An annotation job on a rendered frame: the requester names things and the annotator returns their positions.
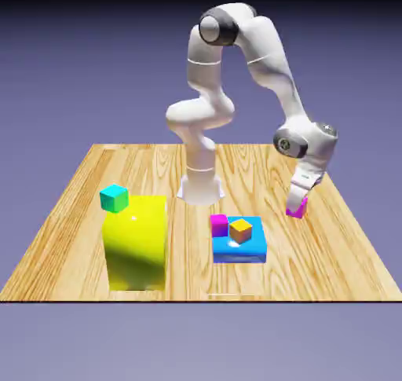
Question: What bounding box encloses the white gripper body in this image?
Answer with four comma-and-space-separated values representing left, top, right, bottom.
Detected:
287, 179, 316, 212

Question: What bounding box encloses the small magenta cube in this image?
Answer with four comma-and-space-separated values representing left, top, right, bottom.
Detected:
285, 196, 309, 220
210, 214, 229, 239

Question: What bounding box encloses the small orange cube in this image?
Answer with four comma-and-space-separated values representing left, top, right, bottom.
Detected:
228, 218, 254, 244

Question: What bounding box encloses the small teal cube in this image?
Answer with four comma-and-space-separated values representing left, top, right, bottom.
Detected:
99, 183, 130, 214

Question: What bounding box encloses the large blue box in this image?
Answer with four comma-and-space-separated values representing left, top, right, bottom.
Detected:
212, 215, 268, 265

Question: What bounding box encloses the large yellow box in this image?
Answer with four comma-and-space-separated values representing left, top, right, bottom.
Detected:
101, 194, 168, 292

